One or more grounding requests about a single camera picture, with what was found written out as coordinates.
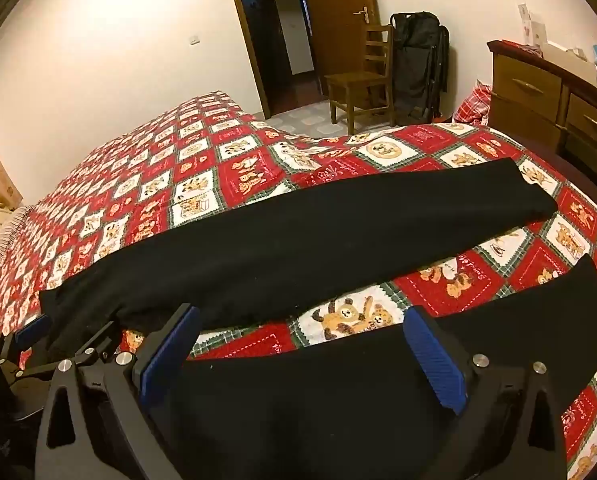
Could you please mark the white greeting card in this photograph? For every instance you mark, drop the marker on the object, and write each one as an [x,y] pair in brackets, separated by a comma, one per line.
[532,25]

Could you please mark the black pants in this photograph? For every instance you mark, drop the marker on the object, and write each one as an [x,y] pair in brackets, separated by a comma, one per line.
[278,240]

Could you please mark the red plaid cloth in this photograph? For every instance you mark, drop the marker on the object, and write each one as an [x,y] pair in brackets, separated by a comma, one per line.
[473,105]

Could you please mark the wooden door frame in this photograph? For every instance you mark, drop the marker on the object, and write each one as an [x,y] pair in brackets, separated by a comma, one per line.
[251,35]

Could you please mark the black luggage bag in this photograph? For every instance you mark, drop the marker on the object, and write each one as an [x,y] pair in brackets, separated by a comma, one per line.
[418,60]

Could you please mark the wooden door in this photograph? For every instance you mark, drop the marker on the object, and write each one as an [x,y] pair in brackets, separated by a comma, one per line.
[336,35]

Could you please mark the red bear-print bedspread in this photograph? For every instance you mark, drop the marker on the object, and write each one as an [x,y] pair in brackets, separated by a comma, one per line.
[198,180]

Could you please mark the white cardboard box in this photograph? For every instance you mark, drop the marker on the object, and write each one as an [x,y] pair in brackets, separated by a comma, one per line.
[571,62]

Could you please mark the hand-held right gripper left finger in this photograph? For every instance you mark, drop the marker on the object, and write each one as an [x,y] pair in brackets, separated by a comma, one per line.
[171,355]

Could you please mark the striped pillow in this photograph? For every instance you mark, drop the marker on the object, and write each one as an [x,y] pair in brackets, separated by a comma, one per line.
[11,235]

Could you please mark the wooden chair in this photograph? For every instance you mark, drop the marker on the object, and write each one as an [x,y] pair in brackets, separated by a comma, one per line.
[358,82]

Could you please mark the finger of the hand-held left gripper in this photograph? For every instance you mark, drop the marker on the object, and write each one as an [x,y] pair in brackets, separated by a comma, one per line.
[96,342]
[32,332]

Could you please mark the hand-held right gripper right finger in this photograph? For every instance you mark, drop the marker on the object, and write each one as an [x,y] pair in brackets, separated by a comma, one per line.
[436,365]

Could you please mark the wooden dresser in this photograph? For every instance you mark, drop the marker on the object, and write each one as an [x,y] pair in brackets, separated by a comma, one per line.
[528,95]

